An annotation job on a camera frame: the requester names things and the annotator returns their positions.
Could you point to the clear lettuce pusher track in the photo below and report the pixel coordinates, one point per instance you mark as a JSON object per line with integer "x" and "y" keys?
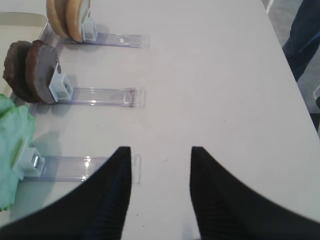
{"x": 63, "y": 168}

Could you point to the rear bread slice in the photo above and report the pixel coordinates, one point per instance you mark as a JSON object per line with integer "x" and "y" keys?
{"x": 75, "y": 13}

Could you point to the bread slice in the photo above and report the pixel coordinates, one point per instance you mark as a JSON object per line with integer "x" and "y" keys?
{"x": 56, "y": 14}
{"x": 75, "y": 13}

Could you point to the brown meat patty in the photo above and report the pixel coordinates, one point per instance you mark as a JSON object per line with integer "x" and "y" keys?
{"x": 40, "y": 64}
{"x": 15, "y": 70}

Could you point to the person leg in jeans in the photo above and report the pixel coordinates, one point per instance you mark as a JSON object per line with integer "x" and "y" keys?
{"x": 304, "y": 37}

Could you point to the white patty pusher block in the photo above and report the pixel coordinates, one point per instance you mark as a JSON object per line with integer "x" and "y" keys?
{"x": 60, "y": 87}

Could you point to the white bread pusher block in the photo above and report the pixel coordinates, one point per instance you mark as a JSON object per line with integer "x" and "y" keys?
{"x": 89, "y": 32}

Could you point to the clear patty pusher track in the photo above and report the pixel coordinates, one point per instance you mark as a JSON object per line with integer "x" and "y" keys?
{"x": 124, "y": 97}

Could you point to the white lettuce pusher block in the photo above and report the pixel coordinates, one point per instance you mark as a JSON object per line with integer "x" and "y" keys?
{"x": 28, "y": 162}

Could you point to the rear brown meat patty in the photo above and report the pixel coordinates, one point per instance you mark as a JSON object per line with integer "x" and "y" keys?
{"x": 40, "y": 64}

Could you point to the green lettuce leaf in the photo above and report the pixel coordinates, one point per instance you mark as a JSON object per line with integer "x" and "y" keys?
{"x": 16, "y": 124}

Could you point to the front bread slice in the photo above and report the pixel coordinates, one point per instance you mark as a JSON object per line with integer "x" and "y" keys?
{"x": 56, "y": 14}

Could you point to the clear bread pusher track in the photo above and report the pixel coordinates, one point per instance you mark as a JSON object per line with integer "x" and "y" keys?
{"x": 115, "y": 40}

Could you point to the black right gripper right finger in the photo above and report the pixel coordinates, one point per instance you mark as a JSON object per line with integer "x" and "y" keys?
{"x": 227, "y": 209}

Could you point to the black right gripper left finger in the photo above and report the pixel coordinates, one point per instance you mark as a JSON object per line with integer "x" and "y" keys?
{"x": 95, "y": 210}

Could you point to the front brown meat patty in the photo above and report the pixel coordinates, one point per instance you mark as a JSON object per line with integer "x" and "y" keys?
{"x": 15, "y": 70}

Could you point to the white rectangular serving tray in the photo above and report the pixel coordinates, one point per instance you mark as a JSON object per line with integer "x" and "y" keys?
{"x": 16, "y": 26}

